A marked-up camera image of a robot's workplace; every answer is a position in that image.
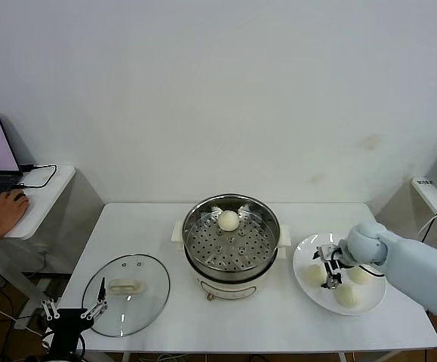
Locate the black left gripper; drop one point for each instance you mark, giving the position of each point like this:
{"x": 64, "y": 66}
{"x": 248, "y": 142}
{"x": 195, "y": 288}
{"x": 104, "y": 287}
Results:
{"x": 65, "y": 324}

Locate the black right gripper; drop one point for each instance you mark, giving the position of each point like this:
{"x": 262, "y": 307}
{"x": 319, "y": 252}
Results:
{"x": 338, "y": 258}

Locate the white steamed baozi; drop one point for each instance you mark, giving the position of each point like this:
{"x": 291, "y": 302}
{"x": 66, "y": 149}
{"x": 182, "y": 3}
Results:
{"x": 359, "y": 277}
{"x": 227, "y": 220}
{"x": 349, "y": 296}
{"x": 314, "y": 276}

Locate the black computer mouse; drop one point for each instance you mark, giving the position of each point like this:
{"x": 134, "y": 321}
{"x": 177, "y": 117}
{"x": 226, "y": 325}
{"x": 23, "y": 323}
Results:
{"x": 22, "y": 195}

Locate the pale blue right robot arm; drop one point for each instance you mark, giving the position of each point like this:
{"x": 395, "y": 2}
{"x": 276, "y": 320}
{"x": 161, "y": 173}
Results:
{"x": 410, "y": 271}

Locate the perforated steel steamer basket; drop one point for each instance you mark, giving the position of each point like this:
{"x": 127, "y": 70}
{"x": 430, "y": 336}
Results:
{"x": 267, "y": 226}

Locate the person's right hand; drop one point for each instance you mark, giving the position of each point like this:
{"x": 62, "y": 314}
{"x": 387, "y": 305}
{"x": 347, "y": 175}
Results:
{"x": 7, "y": 215}

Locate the white round plate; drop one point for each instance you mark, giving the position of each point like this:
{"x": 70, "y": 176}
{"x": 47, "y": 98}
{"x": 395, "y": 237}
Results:
{"x": 305, "y": 252}

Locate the white side table with laptop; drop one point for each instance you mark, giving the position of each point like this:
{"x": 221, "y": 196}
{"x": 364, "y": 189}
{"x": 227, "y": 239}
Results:
{"x": 48, "y": 203}

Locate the white side table with label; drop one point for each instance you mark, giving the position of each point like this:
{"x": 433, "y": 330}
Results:
{"x": 435, "y": 196}

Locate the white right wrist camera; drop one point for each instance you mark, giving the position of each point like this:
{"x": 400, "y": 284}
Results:
{"x": 325, "y": 253}

